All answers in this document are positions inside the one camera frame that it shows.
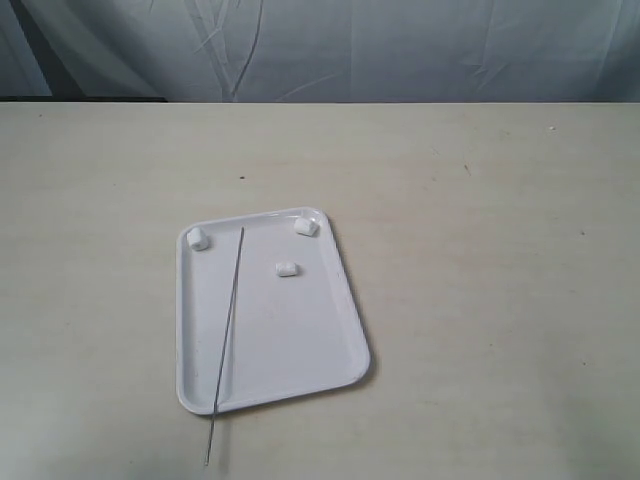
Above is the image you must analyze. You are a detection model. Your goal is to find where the white foam piece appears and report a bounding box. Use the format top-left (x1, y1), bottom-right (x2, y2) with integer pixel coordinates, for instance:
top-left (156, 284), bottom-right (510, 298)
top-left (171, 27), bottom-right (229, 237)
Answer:
top-left (186, 227), bottom-right (210, 251)
top-left (294, 217), bottom-right (319, 237)
top-left (275, 261), bottom-right (299, 278)

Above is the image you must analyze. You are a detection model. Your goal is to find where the grey backdrop cloth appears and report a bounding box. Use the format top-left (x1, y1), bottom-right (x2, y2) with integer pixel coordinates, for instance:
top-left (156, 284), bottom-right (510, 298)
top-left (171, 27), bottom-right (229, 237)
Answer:
top-left (1, 1), bottom-right (639, 103)

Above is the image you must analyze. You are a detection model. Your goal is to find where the thin metal skewer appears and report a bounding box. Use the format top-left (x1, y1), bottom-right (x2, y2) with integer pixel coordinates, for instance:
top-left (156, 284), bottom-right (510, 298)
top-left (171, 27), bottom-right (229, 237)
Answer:
top-left (204, 226), bottom-right (245, 468)

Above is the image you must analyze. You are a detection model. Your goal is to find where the white plastic tray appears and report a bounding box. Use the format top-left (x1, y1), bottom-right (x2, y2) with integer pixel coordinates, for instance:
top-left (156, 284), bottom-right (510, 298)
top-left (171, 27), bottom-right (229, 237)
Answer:
top-left (176, 207), bottom-right (371, 415)

